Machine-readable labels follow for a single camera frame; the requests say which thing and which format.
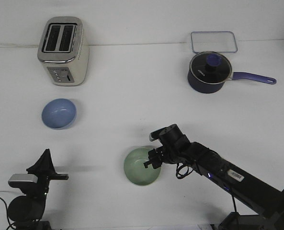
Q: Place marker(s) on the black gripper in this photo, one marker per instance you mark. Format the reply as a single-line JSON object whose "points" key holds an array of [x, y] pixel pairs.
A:
{"points": [[45, 164], [174, 143]]}

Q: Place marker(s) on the green bowl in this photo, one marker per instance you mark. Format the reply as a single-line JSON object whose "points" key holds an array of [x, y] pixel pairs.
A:
{"points": [[135, 170]]}

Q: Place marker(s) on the blue bowl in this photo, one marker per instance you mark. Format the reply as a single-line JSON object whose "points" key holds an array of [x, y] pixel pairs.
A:
{"points": [[59, 114]]}

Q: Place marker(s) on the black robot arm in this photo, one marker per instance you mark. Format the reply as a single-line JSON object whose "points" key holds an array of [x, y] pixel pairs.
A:
{"points": [[265, 200], [26, 211]]}

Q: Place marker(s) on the dark blue saucepan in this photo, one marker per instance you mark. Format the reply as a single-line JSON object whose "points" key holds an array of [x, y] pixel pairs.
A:
{"points": [[212, 88]]}

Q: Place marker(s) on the glass pot lid blue knob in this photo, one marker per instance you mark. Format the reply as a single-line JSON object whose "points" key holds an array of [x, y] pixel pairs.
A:
{"points": [[210, 67]]}

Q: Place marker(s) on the cream and steel toaster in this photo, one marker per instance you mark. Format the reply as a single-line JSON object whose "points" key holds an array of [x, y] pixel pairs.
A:
{"points": [[64, 51]]}

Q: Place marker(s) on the clear blue-rimmed container lid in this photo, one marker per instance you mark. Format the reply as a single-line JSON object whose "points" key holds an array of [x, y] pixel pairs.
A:
{"points": [[217, 41]]}

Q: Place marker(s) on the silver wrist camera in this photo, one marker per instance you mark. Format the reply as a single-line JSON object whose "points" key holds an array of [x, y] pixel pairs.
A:
{"points": [[19, 180], [156, 134]]}

